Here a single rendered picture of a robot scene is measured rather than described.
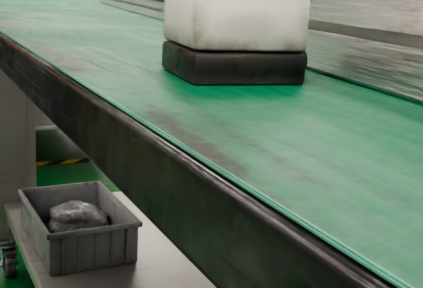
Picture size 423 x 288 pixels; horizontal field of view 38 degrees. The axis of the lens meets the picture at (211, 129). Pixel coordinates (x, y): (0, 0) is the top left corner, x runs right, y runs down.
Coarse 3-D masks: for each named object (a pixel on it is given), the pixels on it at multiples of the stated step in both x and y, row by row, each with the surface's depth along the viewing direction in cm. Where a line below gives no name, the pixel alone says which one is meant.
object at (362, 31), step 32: (320, 0) 48; (352, 0) 44; (384, 0) 40; (416, 0) 37; (320, 32) 48; (352, 32) 46; (384, 32) 42; (416, 32) 37; (320, 64) 48; (352, 64) 44; (384, 64) 40; (416, 64) 37; (416, 96) 37
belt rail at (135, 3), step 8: (104, 0) 157; (112, 0) 151; (120, 0) 141; (128, 0) 130; (136, 0) 123; (144, 0) 116; (128, 8) 130; (136, 8) 123; (144, 8) 116; (152, 8) 113; (160, 8) 105; (152, 16) 111; (160, 16) 106
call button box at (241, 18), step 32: (192, 0) 39; (224, 0) 39; (256, 0) 40; (288, 0) 40; (192, 32) 39; (224, 32) 39; (256, 32) 40; (288, 32) 41; (192, 64) 39; (224, 64) 40; (256, 64) 41; (288, 64) 41
